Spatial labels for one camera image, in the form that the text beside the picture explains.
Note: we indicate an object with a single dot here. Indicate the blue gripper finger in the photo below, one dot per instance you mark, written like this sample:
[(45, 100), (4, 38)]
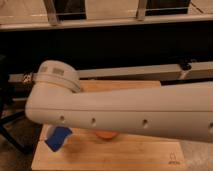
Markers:
[(56, 137)]

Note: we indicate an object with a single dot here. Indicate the metal rail beam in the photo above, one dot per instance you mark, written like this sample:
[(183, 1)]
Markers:
[(133, 71)]

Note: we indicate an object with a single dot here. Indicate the black office chair base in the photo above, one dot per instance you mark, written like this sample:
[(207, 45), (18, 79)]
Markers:
[(6, 98)]

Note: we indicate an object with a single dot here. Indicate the small clip on rail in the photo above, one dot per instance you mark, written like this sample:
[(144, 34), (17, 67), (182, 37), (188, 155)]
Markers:
[(27, 78)]

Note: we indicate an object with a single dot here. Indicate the orange bowl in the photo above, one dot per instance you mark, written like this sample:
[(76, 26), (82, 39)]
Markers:
[(105, 135)]

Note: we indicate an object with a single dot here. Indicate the black clamp on rail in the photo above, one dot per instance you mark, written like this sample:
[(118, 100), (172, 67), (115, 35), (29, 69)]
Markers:
[(186, 65)]

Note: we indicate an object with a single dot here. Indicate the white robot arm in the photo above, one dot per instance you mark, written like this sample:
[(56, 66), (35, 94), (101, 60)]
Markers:
[(175, 111)]

